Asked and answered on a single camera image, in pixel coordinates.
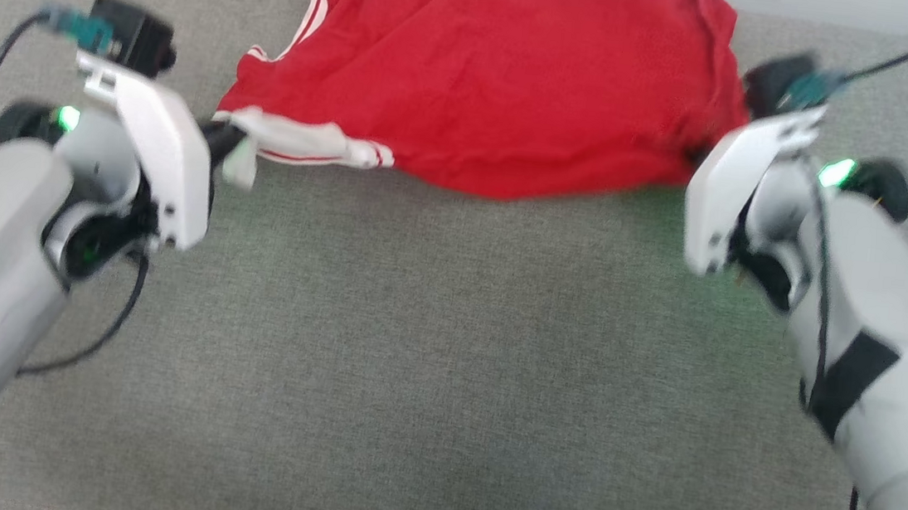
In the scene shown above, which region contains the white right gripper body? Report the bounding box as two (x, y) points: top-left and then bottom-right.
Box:
(677, 93), (828, 288)

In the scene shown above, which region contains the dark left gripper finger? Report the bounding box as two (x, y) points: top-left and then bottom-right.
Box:
(199, 121), (249, 172)

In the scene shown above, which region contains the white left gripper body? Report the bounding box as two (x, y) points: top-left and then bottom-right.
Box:
(60, 51), (225, 255)

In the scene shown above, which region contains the red jersey with white trim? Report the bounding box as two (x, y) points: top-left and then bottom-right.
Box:
(206, 0), (763, 237)

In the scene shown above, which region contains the grey fabric sofa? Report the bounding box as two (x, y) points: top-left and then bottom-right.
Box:
(0, 0), (908, 510)

